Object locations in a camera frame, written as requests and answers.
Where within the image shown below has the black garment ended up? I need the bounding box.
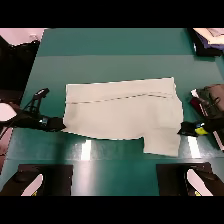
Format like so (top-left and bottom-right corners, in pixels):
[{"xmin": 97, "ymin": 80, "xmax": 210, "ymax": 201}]
[{"xmin": 187, "ymin": 27, "xmax": 224, "ymax": 57}]

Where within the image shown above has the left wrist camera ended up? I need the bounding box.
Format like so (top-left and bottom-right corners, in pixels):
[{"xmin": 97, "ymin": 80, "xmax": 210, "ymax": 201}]
[{"xmin": 22, "ymin": 87, "xmax": 51, "ymax": 118}]

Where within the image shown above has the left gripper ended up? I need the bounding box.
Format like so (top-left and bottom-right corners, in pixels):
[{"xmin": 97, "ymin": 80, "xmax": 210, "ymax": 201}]
[{"xmin": 37, "ymin": 115, "xmax": 67, "ymax": 133}]

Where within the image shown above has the cream garment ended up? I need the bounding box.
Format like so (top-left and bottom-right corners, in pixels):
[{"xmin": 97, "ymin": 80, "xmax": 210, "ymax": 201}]
[{"xmin": 193, "ymin": 27, "xmax": 224, "ymax": 43}]

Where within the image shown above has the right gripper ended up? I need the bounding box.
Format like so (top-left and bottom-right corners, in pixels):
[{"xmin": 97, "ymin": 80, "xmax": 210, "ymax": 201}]
[{"xmin": 177, "ymin": 120, "xmax": 208, "ymax": 137}]

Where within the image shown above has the white garment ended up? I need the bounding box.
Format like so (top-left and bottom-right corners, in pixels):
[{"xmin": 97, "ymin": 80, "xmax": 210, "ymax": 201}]
[{"xmin": 61, "ymin": 76, "xmax": 185, "ymax": 158}]

